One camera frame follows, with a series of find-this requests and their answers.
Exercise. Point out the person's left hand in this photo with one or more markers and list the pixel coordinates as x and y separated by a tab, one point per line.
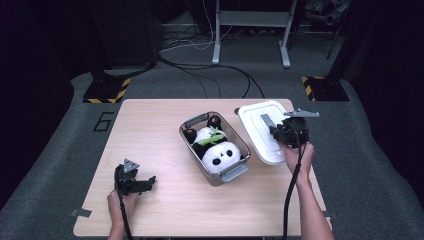
125	205

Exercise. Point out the grey tape piece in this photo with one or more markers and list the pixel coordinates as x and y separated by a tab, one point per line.
80	212
330	215

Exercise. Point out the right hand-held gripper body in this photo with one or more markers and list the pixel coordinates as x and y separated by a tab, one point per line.
295	130

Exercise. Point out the dark equipment pile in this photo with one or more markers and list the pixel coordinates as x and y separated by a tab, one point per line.
328	11

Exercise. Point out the person's right hand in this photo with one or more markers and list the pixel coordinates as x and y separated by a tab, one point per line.
298	160

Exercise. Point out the dark cabinet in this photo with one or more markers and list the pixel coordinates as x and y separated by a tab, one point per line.
126	33

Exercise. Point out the black base with hazard stripes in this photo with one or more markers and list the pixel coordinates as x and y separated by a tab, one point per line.
328	89
105	91

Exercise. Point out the clear storage box grey latches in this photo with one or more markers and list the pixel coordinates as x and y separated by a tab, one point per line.
233	173

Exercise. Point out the panda plush toy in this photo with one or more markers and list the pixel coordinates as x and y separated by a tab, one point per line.
220	153

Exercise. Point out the white metal stand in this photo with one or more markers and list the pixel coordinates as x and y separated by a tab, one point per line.
253	18

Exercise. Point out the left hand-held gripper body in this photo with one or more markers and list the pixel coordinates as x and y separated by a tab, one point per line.
126	176

